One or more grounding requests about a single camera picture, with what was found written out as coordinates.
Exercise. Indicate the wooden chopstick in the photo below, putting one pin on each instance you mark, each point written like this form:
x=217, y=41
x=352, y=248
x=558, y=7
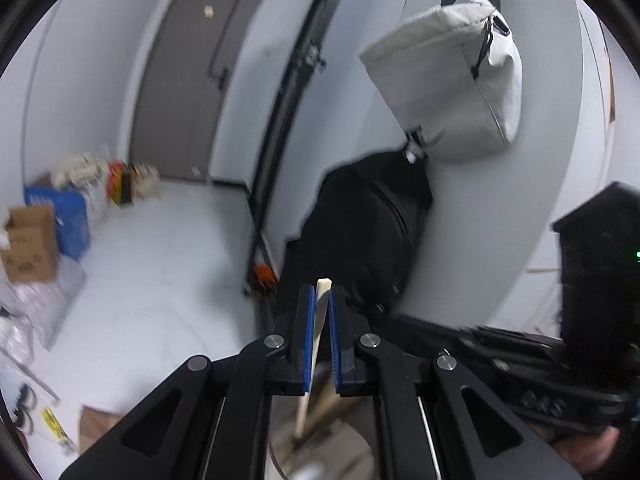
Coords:
x=322, y=292

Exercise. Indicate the clear plastic bag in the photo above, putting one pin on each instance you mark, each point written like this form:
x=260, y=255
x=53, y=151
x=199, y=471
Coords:
x=12, y=347

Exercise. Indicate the white sack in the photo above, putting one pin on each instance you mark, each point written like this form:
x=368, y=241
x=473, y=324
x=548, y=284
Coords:
x=96, y=197

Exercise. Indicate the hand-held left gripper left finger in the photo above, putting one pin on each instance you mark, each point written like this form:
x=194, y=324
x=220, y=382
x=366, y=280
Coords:
x=310, y=340

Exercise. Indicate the blue cardboard box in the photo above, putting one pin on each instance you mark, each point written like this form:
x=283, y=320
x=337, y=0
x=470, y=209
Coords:
x=72, y=225

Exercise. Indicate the brown cardboard box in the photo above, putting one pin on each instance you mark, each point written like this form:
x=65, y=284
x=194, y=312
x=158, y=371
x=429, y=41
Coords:
x=30, y=247

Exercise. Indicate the black and white sneaker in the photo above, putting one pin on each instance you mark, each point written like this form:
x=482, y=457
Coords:
x=24, y=402

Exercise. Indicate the small yellow item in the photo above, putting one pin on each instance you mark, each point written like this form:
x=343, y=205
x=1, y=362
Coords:
x=54, y=425

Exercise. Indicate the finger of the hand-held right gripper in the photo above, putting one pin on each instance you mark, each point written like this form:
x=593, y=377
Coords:
x=440, y=335

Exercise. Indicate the checked mat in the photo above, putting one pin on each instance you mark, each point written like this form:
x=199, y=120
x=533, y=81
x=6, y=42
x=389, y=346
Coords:
x=95, y=425

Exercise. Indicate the black metal frame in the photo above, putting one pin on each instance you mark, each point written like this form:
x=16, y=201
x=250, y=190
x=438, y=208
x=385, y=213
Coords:
x=290, y=125

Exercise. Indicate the grey door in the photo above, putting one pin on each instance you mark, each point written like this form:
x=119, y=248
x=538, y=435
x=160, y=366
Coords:
x=190, y=85

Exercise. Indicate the white canvas bag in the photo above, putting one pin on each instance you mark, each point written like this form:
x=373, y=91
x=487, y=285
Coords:
x=440, y=80

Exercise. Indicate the large grey parcel bag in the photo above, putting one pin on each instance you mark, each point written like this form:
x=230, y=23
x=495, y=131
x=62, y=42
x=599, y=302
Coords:
x=37, y=305

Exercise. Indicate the person's right hand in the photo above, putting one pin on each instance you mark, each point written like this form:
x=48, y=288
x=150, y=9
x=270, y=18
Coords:
x=590, y=452

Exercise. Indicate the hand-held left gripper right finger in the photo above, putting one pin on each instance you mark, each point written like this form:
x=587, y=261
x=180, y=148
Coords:
x=334, y=345

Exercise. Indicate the black backpack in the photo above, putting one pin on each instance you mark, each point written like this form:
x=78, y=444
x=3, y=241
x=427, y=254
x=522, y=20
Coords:
x=360, y=230

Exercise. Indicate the orange tool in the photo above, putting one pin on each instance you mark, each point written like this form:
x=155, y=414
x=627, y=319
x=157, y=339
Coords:
x=263, y=276

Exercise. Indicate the white plastic bag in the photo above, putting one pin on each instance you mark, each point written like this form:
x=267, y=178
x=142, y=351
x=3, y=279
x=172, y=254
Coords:
x=145, y=180

